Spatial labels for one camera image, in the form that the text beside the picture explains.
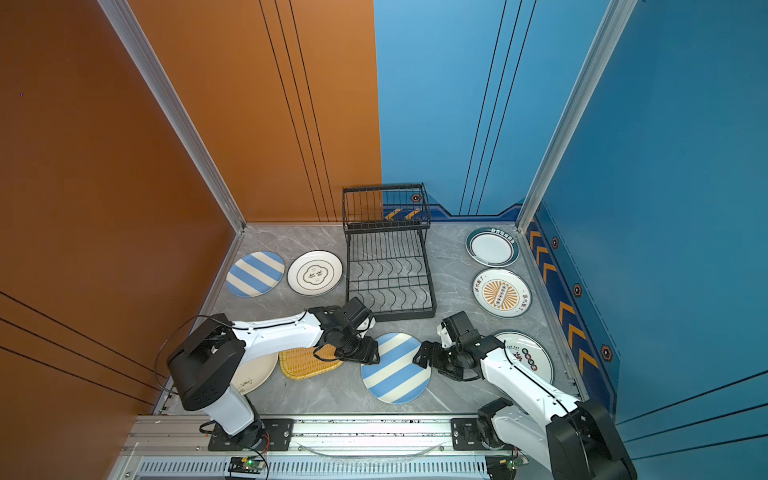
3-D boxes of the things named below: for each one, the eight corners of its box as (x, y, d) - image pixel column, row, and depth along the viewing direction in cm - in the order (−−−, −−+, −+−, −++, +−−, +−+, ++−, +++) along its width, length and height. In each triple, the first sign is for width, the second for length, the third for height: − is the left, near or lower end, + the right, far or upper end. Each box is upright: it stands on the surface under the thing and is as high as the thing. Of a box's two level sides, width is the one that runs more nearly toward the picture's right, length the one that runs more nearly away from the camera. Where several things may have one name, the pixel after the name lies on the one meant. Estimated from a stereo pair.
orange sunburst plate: (477, 317, 96) (479, 314, 95) (468, 272, 108) (470, 268, 106) (536, 317, 96) (538, 314, 95) (521, 271, 108) (523, 268, 106)
